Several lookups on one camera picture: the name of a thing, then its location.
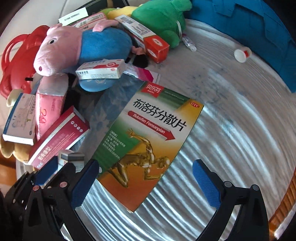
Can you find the blue white medicine box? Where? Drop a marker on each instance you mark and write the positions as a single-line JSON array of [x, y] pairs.
[[21, 123]]

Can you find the green and yellow plush toy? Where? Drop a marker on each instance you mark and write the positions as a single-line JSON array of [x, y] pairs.
[[165, 18]]

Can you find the silver grey small box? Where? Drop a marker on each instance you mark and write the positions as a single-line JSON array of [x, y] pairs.
[[69, 156]]

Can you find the dark green gift box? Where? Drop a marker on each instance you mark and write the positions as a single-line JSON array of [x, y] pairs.
[[95, 6]]

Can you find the red plastic toy bag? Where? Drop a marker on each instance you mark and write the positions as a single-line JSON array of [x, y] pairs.
[[17, 61]]

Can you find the pink tissue pack on table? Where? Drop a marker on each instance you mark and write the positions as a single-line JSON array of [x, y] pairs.
[[50, 98]]

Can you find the green orange ibuprofen box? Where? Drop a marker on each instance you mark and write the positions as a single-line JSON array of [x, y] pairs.
[[143, 141]]

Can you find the magenta white medicine box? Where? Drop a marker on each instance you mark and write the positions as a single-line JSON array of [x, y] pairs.
[[62, 135]]

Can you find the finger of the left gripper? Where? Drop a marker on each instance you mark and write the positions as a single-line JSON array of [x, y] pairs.
[[44, 172]]

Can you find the blue plastic storage crate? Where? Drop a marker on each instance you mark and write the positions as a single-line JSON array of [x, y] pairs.
[[256, 25]]

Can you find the white small bottle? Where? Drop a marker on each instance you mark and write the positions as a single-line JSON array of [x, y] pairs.
[[242, 54]]

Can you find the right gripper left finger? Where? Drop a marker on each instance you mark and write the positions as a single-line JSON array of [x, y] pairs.
[[52, 207]]

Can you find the brown teddy bear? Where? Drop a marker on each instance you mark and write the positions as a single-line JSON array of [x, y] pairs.
[[20, 151]]

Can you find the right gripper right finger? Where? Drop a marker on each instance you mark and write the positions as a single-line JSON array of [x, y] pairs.
[[251, 221]]

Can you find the white red small medicine box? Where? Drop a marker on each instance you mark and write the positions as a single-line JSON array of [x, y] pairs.
[[103, 69]]

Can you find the small clear vial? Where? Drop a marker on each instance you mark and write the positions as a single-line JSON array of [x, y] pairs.
[[189, 43]]

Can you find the pink pig plush blue body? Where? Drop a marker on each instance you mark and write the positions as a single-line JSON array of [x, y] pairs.
[[68, 46]]

